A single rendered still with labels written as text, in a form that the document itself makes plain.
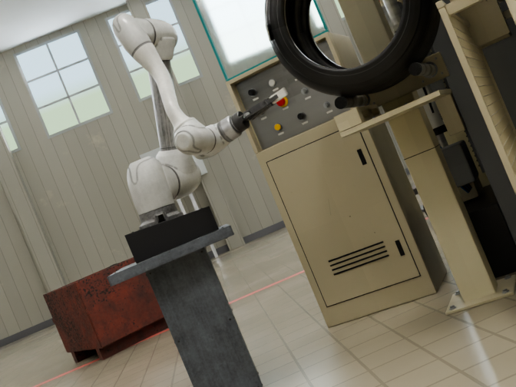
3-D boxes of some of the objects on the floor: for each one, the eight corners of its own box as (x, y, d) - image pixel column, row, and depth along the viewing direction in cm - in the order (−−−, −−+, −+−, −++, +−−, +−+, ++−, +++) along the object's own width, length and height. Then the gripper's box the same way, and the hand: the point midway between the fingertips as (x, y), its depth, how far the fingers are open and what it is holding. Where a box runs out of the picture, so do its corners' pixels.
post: (467, 296, 299) (231, -266, 300) (499, 286, 294) (259, -286, 295) (464, 305, 287) (218, -280, 288) (497, 295, 282) (247, -301, 283)
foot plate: (453, 296, 308) (451, 291, 308) (516, 276, 298) (514, 271, 298) (445, 315, 284) (444, 310, 284) (514, 294, 273) (511, 289, 273)
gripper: (224, 117, 274) (275, 82, 265) (237, 114, 286) (286, 81, 277) (234, 133, 274) (286, 100, 265) (247, 131, 286) (296, 99, 277)
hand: (279, 95), depth 272 cm, fingers closed
